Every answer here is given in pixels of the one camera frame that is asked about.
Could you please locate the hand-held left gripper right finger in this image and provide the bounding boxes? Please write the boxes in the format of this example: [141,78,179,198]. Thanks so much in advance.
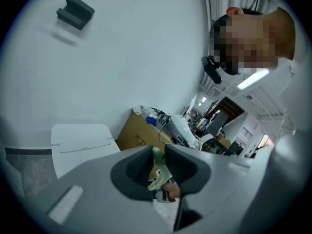
[164,144,212,200]

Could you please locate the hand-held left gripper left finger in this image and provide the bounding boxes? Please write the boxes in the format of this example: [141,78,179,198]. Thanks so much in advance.
[110,145,155,201]

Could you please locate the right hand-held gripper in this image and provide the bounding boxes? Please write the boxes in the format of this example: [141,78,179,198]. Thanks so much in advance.
[153,190,169,203]

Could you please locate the light green cloth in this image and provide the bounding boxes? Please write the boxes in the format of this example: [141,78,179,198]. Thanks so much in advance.
[147,147,174,192]

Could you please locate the white toilet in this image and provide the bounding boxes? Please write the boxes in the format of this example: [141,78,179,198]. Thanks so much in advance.
[50,123,121,179]

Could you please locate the person's right hand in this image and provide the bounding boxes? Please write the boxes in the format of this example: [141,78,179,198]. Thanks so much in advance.
[161,182,181,203]

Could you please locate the brown cardboard box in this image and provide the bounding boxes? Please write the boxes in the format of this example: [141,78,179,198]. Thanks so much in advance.
[116,110,174,153]

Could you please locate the white rounded appliance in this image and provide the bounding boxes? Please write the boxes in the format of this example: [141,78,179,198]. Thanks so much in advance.
[169,114,198,148]

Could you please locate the long ceiling light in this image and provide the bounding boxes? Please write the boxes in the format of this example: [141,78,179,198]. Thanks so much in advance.
[236,68,270,91]

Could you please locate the person's white shirt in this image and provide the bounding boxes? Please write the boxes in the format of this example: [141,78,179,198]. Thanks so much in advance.
[274,56,312,137]

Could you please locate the person's head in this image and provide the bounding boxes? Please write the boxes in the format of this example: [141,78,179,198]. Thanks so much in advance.
[209,6,297,76]

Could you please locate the black cable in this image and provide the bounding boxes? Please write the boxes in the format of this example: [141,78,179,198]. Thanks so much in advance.
[158,115,174,145]

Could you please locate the black head-mounted camera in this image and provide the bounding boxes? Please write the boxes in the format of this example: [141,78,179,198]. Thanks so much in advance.
[200,55,223,84]

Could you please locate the dark grey wall bracket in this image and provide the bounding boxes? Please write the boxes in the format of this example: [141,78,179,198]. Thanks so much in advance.
[56,0,96,31]

